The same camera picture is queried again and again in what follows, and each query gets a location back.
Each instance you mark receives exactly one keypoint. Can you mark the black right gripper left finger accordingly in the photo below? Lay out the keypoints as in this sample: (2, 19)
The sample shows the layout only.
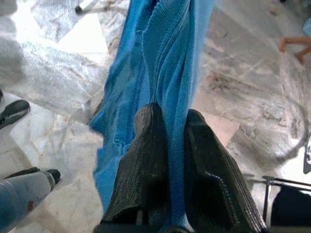
(143, 165)

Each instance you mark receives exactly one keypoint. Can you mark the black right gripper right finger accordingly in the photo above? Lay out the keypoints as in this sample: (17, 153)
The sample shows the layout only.
(209, 174)

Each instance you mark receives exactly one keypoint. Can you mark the blue garment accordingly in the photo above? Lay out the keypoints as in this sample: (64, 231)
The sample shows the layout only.
(165, 48)

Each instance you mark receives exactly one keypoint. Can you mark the black metal drying rack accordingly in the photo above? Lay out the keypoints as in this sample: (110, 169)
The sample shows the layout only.
(286, 180)

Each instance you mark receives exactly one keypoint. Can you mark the robot right leg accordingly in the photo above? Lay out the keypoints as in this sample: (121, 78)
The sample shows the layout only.
(22, 199)

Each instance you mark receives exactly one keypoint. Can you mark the small child in blue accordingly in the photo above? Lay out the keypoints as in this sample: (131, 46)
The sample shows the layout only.
(294, 41)

